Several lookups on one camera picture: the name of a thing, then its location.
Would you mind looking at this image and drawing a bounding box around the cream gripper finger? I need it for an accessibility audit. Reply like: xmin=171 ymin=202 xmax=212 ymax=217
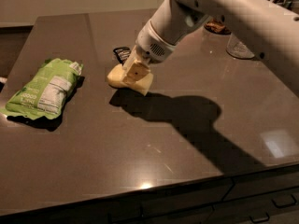
xmin=122 ymin=47 xmax=138 ymax=71
xmin=122 ymin=60 xmax=150 ymax=84

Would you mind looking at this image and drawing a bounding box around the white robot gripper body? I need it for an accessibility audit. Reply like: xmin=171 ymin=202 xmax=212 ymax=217
xmin=135 ymin=0 xmax=209 ymax=63

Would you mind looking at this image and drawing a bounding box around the yellow wavy sponge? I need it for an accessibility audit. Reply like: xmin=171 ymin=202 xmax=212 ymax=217
xmin=107 ymin=63 xmax=153 ymax=95

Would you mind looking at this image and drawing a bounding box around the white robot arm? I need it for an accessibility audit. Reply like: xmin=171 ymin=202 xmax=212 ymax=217
xmin=121 ymin=0 xmax=299 ymax=94

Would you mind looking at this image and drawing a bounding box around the green rice chip bag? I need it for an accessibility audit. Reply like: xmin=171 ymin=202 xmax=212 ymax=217
xmin=1 ymin=58 xmax=83 ymax=120

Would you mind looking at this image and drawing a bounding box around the black snack bar wrapper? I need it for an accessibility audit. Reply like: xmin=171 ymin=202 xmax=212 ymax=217
xmin=113 ymin=47 xmax=131 ymax=63

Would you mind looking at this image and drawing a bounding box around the glass jar with black lid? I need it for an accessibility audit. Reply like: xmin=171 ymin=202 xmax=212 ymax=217
xmin=204 ymin=19 xmax=231 ymax=35

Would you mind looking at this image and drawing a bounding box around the clear plastic measuring cup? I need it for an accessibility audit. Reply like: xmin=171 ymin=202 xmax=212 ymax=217
xmin=226 ymin=34 xmax=254 ymax=60

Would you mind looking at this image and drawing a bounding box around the dark drawer front with handles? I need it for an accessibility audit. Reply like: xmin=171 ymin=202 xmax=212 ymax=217
xmin=106 ymin=168 xmax=299 ymax=224

